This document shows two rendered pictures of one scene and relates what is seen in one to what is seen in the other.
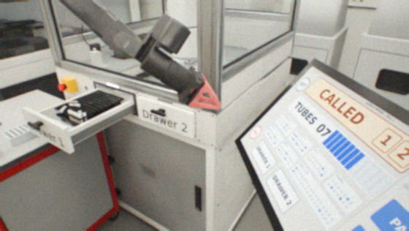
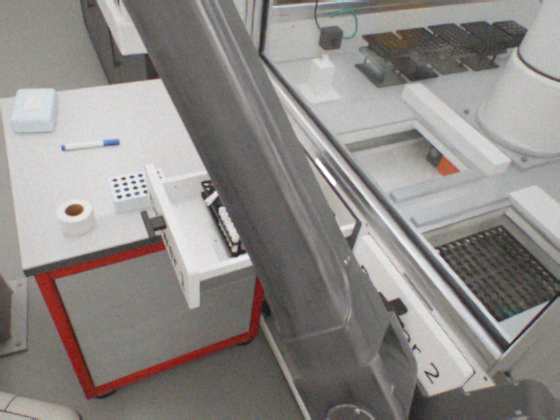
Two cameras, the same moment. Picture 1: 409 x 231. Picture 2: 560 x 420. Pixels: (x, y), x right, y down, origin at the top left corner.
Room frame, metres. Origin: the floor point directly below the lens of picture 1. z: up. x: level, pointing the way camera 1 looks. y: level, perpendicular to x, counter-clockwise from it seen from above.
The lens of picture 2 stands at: (0.40, 0.18, 1.56)
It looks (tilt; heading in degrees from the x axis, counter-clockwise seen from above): 45 degrees down; 25
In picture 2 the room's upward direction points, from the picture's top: 10 degrees clockwise
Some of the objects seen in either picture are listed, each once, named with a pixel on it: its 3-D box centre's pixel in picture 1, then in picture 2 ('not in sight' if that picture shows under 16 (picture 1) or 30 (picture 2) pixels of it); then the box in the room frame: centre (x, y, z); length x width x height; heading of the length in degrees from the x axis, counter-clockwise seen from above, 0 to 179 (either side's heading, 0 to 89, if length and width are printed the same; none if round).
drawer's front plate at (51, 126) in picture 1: (46, 129); (170, 232); (0.83, 0.60, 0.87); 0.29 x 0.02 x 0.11; 57
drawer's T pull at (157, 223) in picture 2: (36, 124); (155, 224); (0.81, 0.61, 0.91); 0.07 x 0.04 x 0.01; 57
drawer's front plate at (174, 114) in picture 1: (164, 115); (401, 313); (0.93, 0.16, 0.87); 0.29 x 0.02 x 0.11; 57
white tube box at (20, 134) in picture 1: (22, 133); (139, 190); (0.95, 0.80, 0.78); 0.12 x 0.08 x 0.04; 145
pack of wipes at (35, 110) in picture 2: not in sight; (35, 109); (1.00, 1.21, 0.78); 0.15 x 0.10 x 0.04; 45
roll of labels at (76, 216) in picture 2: not in sight; (76, 216); (0.81, 0.84, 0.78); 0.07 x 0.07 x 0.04
